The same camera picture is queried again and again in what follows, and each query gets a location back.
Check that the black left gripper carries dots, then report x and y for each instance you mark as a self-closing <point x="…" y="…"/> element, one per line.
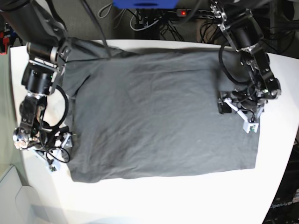
<point x="247" y="99"/>

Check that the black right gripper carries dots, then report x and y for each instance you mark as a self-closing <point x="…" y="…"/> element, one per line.
<point x="59" y="140"/>

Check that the dark grey t-shirt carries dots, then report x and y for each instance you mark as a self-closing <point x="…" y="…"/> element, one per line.
<point x="152" y="114"/>

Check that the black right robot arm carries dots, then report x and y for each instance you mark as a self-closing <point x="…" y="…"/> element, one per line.
<point x="46" y="36"/>

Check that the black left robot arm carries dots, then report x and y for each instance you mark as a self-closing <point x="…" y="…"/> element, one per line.
<point x="243" y="34"/>

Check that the grey tray corner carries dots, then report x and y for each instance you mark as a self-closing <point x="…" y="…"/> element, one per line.
<point x="19" y="204"/>

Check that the black power strip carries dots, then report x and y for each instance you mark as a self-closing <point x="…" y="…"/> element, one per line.
<point x="198" y="13"/>

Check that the red clamp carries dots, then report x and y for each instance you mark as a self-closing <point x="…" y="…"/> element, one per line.
<point x="4" y="43"/>

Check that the blue box overhead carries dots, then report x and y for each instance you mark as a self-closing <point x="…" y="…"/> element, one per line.
<point x="145" y="4"/>

